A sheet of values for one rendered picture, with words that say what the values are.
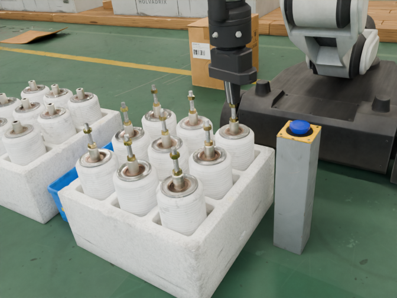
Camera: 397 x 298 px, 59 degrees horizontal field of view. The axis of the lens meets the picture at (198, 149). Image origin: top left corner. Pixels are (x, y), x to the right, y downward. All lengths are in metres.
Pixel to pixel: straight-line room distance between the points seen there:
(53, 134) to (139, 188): 0.46
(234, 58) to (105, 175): 0.38
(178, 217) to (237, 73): 0.32
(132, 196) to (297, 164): 0.34
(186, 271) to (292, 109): 0.61
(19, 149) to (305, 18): 0.82
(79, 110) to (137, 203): 0.50
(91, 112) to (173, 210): 0.59
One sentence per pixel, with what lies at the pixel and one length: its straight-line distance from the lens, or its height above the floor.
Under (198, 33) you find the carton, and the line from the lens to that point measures 1.74.
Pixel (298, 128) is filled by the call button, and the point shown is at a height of 0.33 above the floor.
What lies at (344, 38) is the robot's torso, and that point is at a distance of 1.02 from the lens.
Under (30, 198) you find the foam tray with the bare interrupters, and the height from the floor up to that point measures 0.09.
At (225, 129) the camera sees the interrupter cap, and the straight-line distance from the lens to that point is 0.87.
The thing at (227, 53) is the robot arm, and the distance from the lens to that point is 0.75.
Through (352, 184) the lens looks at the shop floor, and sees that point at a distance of 1.14.
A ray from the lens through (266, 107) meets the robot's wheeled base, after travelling 1.12.
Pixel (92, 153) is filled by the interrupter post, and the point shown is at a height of 0.27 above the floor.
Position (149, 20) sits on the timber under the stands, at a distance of 3.24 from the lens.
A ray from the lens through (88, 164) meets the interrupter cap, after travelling 0.82.
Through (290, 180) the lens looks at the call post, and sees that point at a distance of 0.77.
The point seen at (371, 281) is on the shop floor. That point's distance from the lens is 0.89.
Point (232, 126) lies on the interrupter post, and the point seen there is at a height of 0.27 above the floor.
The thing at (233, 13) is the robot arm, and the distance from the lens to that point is 0.72.
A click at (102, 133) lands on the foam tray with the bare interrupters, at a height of 0.15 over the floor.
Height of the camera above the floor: 0.67
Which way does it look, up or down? 32 degrees down
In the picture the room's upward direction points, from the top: 6 degrees counter-clockwise
